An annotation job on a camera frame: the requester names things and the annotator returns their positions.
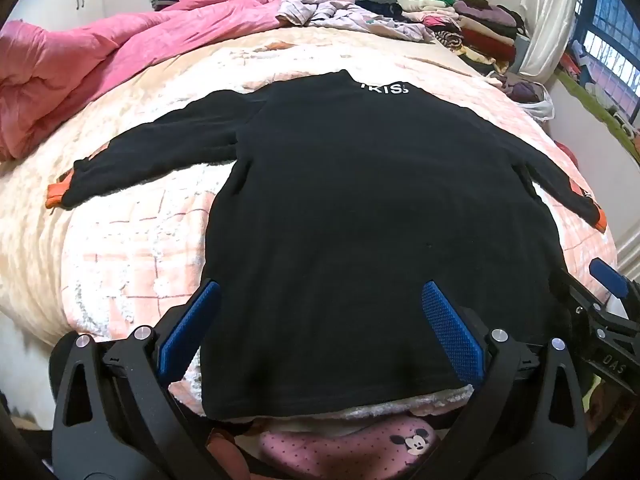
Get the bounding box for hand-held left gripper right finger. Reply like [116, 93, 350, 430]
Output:
[421, 280, 588, 480]

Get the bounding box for red plastic bag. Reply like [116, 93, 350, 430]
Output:
[552, 139, 581, 173]

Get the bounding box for lilac striped garment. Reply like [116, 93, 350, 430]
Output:
[277, 0, 436, 43]

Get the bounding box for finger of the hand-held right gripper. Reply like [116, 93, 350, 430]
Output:
[589, 257, 640, 311]
[552, 267, 617, 342]

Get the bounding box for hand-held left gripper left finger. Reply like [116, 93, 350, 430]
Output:
[50, 280, 223, 480]

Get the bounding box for white curtain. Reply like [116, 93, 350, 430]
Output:
[520, 0, 601, 86]

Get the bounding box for stack of folded clothes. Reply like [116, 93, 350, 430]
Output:
[395, 0, 526, 76]

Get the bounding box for black sweater with orange cuffs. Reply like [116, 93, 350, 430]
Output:
[45, 69, 608, 421]

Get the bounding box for peach and white plush blanket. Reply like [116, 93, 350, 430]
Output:
[60, 40, 618, 418]

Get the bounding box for white plastic bag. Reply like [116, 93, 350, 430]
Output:
[487, 72, 556, 121]

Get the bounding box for barred window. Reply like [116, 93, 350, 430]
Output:
[565, 0, 640, 126]

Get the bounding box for green ledge cover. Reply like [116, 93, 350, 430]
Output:
[555, 67, 640, 161]

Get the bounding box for white radiator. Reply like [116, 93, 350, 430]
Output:
[612, 210, 640, 281]

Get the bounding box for pink quilt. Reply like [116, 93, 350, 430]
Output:
[0, 0, 281, 161]

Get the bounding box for dark navy garment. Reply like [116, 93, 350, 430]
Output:
[359, 0, 403, 17]

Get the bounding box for beige bed sheet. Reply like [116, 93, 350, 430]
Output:
[0, 25, 481, 351]

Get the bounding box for pink cartoon mouse pants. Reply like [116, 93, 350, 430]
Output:
[207, 410, 446, 480]

